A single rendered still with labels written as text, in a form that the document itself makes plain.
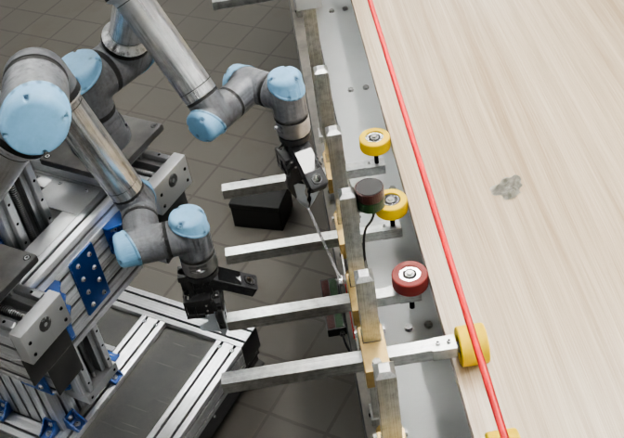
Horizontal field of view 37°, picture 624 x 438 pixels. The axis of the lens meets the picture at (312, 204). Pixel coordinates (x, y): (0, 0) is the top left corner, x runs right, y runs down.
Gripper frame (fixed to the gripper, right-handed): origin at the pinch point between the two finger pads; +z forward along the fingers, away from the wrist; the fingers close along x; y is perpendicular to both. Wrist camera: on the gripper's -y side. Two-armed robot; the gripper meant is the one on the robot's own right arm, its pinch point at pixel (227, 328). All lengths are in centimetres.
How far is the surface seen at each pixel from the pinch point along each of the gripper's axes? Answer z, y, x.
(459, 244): -8, -54, -7
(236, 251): 0.1, -3.2, -24.7
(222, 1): 0, -4, -149
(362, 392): 12.1, -27.8, 14.1
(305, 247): 1.2, -19.9, -23.5
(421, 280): -8.7, -43.8, 2.8
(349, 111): 20, -40, -102
